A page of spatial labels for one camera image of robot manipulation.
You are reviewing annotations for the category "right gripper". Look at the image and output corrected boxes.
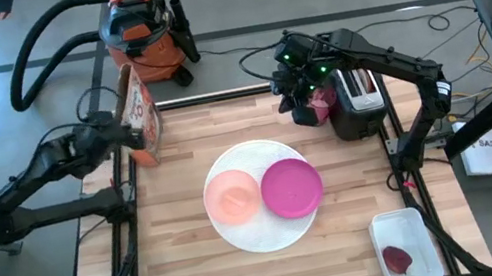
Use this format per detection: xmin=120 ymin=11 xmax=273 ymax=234
xmin=263 ymin=31 xmax=360 ymax=134

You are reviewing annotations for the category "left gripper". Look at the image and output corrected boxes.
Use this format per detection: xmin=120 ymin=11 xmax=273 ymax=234
xmin=69 ymin=119 xmax=150 ymax=177

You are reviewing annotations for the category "orange pumpkin cereal box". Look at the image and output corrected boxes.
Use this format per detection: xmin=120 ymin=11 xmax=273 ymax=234
xmin=109 ymin=58 xmax=171 ymax=173

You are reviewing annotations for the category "pink faceted tumbler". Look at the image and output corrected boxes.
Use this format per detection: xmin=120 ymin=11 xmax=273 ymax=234
xmin=304 ymin=84 xmax=343 ymax=128

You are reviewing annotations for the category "magenta plastic plate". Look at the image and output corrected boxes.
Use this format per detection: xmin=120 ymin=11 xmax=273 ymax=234
xmin=256 ymin=153 xmax=329 ymax=225

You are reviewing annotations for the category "pale pink bowl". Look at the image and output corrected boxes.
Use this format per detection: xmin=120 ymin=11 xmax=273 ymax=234
xmin=199 ymin=165 xmax=266 ymax=231

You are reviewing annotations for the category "dark red apple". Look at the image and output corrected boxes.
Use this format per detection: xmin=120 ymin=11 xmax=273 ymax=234
xmin=380 ymin=241 xmax=416 ymax=276

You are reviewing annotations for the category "black toaster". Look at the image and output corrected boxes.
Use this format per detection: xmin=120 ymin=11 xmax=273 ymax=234
xmin=321 ymin=61 xmax=393 ymax=145

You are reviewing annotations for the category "orange black shop vacuum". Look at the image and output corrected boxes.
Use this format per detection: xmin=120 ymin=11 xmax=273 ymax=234
xmin=93 ymin=0 xmax=207 ymax=101

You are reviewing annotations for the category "white round woven placemat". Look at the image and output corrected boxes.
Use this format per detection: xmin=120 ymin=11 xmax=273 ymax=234
xmin=194 ymin=130 xmax=327 ymax=262

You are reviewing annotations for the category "white plastic container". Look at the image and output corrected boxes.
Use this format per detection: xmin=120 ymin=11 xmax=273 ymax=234
xmin=365 ymin=202 xmax=447 ymax=276

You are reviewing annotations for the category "white printed paper sheet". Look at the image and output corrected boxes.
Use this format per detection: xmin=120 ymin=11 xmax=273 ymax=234
xmin=453 ymin=114 xmax=492 ymax=185

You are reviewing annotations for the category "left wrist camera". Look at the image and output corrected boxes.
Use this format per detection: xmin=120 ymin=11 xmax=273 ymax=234
xmin=86 ymin=107 xmax=119 ymax=132

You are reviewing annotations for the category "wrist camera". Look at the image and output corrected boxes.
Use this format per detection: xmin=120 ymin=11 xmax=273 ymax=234
xmin=269 ymin=28 xmax=315 ymax=71
xmin=86 ymin=107 xmax=119 ymax=132

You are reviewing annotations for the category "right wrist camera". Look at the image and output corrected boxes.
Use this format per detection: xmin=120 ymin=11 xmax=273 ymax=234
xmin=269 ymin=28 xmax=315 ymax=71

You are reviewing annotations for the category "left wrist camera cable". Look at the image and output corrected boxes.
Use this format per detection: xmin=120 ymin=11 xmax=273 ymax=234
xmin=71 ymin=82 xmax=127 ymax=124

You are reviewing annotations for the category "black floor cable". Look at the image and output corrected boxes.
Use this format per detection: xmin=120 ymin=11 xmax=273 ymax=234
xmin=355 ymin=3 xmax=485 ymax=69
xmin=198 ymin=35 xmax=285 ymax=64

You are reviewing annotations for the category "black table frame rail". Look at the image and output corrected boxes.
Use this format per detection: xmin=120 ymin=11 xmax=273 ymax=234
xmin=79 ymin=147 xmax=158 ymax=276
xmin=369 ymin=60 xmax=492 ymax=276

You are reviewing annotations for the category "yellow floor cable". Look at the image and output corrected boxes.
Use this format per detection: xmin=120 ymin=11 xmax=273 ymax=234
xmin=439 ymin=21 xmax=492 ymax=105

